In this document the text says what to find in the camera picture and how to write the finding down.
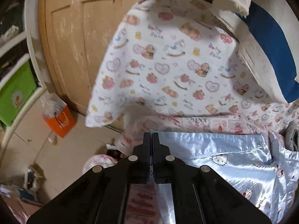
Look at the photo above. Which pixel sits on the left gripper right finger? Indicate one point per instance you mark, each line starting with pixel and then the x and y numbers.
pixel 187 194

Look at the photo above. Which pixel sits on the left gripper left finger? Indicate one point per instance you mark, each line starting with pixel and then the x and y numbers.
pixel 100 195

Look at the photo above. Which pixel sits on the light blue satin kitty pants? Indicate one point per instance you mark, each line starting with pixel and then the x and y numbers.
pixel 258 166

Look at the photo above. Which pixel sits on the pink print bed sheet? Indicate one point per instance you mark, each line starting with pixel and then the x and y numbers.
pixel 230 125

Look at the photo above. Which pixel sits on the orange paper bag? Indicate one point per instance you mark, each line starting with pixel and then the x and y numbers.
pixel 57 114

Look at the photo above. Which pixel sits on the grey folded sweatpants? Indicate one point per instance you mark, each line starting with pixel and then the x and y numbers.
pixel 290 136

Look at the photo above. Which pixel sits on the green storage bin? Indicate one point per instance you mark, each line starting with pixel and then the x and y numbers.
pixel 17 90

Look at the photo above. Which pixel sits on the white storage shelf unit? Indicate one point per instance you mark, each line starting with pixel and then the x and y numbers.
pixel 21 42

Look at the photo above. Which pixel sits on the bear print white sheet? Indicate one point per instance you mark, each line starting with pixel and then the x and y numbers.
pixel 171 58

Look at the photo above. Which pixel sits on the wooden glass-pane door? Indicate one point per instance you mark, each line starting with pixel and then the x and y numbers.
pixel 75 36

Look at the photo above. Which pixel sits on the striped Paris curtain cloth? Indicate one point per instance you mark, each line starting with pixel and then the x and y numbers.
pixel 267 31

